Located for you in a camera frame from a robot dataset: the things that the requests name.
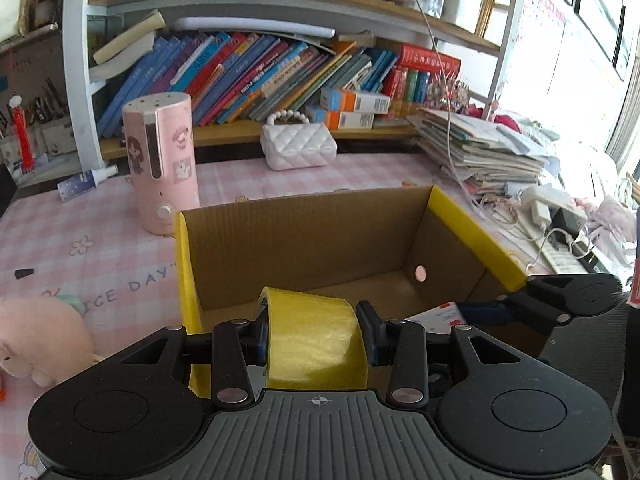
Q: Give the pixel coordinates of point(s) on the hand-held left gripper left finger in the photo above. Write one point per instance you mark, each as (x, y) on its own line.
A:
(262, 342)

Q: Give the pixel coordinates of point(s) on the white bookshelf with wooden boards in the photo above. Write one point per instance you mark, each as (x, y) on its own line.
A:
(75, 60)

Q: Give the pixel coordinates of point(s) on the pink fluffy cloth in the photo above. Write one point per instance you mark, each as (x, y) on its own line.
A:
(612, 220)

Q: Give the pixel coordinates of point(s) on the thick cream-paged book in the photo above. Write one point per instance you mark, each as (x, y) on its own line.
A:
(130, 35)
(120, 60)

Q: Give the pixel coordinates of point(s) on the pink cylindrical humidifier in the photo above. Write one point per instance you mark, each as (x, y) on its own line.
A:
(160, 170)

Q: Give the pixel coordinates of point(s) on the white printed booklet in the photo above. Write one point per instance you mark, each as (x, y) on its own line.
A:
(565, 260)

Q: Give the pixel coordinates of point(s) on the stack of papers and booklets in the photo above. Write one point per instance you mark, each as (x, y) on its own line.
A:
(480, 150)

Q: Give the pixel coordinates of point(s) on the pink plush toy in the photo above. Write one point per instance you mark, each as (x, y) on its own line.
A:
(40, 340)

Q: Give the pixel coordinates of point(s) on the red and white packet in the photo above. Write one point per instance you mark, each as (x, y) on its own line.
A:
(432, 317)

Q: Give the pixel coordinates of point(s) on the white power strip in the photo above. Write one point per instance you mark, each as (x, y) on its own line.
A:
(567, 205)

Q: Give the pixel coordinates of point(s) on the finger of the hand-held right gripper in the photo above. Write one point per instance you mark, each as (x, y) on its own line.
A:
(482, 314)

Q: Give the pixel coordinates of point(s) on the red cloth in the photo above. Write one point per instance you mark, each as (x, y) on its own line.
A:
(507, 120)

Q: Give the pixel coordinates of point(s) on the black power adapter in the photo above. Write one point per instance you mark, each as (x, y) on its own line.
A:
(567, 222)

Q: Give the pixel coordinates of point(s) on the white quilted handbag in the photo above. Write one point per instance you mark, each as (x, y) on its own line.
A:
(297, 147)

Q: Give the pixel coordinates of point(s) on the row of leaning colourful books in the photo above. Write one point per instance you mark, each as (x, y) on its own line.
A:
(240, 80)

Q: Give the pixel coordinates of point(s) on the white power adapter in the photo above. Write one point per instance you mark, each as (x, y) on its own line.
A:
(537, 207)

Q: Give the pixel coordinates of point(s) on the white pen holder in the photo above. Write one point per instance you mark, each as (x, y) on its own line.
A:
(462, 7)

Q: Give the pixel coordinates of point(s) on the rolled white paper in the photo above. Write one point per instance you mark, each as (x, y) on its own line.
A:
(250, 26)

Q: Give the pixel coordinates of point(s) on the colourful pen bundle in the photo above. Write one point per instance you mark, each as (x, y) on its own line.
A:
(447, 92)

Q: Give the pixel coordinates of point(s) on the red tassel ornament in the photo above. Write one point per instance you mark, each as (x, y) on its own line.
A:
(22, 130)

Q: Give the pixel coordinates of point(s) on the cardboard box with yellow edges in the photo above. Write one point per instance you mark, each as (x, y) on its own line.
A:
(300, 240)

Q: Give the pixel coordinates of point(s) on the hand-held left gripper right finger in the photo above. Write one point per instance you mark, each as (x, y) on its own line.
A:
(369, 340)

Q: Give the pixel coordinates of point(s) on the yellow tape roll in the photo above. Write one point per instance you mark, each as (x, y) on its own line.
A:
(315, 342)

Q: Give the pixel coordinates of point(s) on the wall poster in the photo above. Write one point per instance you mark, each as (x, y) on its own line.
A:
(542, 35)

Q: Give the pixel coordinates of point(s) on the small spray bottle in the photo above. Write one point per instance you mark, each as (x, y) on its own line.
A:
(85, 182)

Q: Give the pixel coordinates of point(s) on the orange and white carton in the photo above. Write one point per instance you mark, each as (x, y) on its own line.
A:
(355, 101)
(342, 119)

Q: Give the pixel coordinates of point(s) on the black case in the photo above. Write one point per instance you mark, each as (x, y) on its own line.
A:
(6, 190)

